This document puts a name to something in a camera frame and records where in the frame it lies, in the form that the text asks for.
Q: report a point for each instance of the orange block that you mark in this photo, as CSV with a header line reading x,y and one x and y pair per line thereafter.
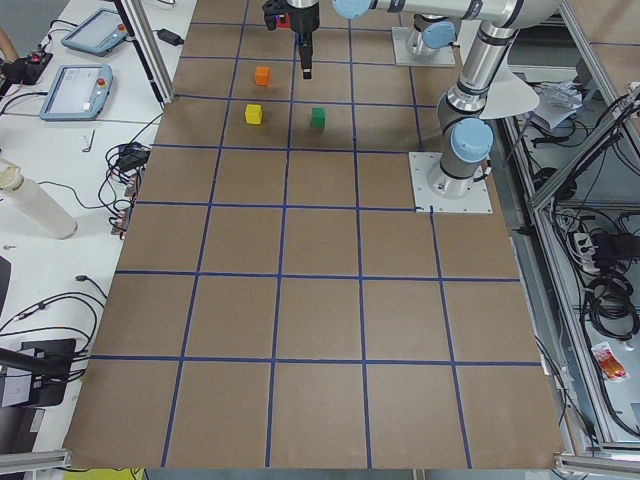
x,y
262,76

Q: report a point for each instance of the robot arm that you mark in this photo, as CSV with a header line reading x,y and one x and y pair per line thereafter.
x,y
430,34
467,138

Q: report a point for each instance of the allen key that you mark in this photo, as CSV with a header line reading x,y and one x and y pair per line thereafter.
x,y
88,140

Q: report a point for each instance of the black camera stand base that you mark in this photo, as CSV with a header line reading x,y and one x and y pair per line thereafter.
x,y
37,373

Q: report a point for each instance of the near teach pendant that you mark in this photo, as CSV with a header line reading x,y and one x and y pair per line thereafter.
x,y
77,93

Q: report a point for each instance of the black power adapter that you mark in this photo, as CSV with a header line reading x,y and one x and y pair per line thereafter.
x,y
169,37

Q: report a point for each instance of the aluminium frame post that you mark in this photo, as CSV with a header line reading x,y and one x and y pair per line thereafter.
x,y
136,23

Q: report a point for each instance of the green block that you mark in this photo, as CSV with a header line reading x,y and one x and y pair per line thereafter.
x,y
318,118

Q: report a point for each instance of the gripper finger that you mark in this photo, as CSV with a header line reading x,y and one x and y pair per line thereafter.
x,y
305,50

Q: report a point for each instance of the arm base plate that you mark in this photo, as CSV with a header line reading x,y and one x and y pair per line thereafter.
x,y
442,59
434,192

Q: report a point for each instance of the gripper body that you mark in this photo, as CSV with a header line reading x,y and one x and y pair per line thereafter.
x,y
305,21

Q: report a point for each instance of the white cardboard tube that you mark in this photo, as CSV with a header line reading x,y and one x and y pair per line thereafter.
x,y
30,199

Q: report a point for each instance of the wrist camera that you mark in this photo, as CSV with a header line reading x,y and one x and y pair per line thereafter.
x,y
271,10

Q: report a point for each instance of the yellow block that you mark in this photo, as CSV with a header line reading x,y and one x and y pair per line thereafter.
x,y
253,114

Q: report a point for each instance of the far teach pendant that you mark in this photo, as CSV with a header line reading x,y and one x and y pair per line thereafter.
x,y
98,34

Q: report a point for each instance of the teach pendant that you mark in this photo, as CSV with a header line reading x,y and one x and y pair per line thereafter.
x,y
98,34
77,93

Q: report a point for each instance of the orange snack packet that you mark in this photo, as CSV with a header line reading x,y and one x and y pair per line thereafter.
x,y
612,369

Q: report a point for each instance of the red block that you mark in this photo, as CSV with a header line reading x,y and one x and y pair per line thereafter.
x,y
283,21

